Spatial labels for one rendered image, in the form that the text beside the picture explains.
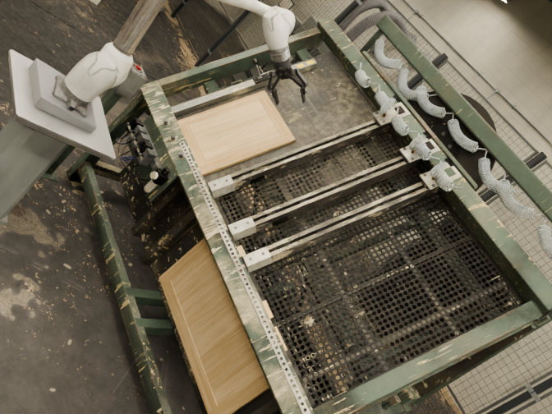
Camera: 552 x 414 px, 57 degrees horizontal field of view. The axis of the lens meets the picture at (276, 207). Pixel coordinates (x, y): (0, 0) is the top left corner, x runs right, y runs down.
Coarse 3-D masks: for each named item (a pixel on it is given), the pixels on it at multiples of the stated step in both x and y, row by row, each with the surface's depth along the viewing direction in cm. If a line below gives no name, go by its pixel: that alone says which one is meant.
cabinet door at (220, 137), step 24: (264, 96) 305; (192, 120) 297; (216, 120) 297; (240, 120) 296; (264, 120) 295; (192, 144) 287; (216, 144) 287; (240, 144) 286; (264, 144) 285; (216, 168) 277
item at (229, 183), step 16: (384, 112) 275; (352, 128) 282; (368, 128) 282; (384, 128) 286; (320, 144) 278; (336, 144) 278; (352, 144) 285; (272, 160) 272; (288, 160) 272; (304, 160) 277; (240, 176) 269; (256, 176) 269; (224, 192) 268
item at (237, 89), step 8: (296, 64) 316; (304, 64) 316; (312, 64) 316; (248, 80) 310; (232, 88) 307; (240, 88) 307; (248, 88) 308; (256, 88) 311; (208, 96) 304; (216, 96) 304; (224, 96) 305; (232, 96) 308; (184, 104) 301; (192, 104) 301; (200, 104) 302; (208, 104) 305; (176, 112) 298; (184, 112) 301
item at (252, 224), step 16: (432, 144) 270; (400, 160) 270; (416, 160) 270; (352, 176) 265; (368, 176) 264; (384, 176) 268; (320, 192) 261; (336, 192) 260; (352, 192) 267; (272, 208) 256; (288, 208) 255; (304, 208) 258; (240, 224) 251; (256, 224) 251; (272, 224) 257
